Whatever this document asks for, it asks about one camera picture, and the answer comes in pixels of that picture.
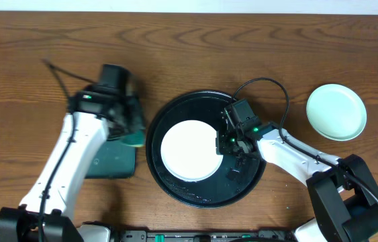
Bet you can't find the white plate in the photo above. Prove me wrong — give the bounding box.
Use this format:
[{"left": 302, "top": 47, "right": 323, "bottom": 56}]
[{"left": 160, "top": 120, "right": 224, "bottom": 182}]

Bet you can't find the black rectangular water tray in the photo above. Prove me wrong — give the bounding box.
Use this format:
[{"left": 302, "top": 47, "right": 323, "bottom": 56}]
[{"left": 85, "top": 140, "right": 136, "bottom": 179}]

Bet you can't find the round black tray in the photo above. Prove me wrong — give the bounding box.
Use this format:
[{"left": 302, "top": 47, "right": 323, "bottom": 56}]
[{"left": 146, "top": 90, "right": 266, "bottom": 208}]

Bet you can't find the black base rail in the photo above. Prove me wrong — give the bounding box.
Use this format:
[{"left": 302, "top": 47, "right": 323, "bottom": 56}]
[{"left": 81, "top": 229, "right": 299, "bottom": 242}]

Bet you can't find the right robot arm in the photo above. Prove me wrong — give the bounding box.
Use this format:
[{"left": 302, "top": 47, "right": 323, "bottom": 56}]
[{"left": 216, "top": 115, "right": 378, "bottom": 242}]

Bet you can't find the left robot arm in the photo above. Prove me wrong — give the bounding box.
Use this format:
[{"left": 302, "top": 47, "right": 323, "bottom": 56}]
[{"left": 0, "top": 84, "right": 144, "bottom": 241}]

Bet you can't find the light green plate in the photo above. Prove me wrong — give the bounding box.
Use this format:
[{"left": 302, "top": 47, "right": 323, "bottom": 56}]
[{"left": 306, "top": 84, "right": 367, "bottom": 141}]

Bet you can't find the green yellow sponge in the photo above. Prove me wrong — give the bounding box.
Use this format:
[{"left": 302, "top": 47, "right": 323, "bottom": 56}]
[{"left": 120, "top": 130, "right": 146, "bottom": 147}]

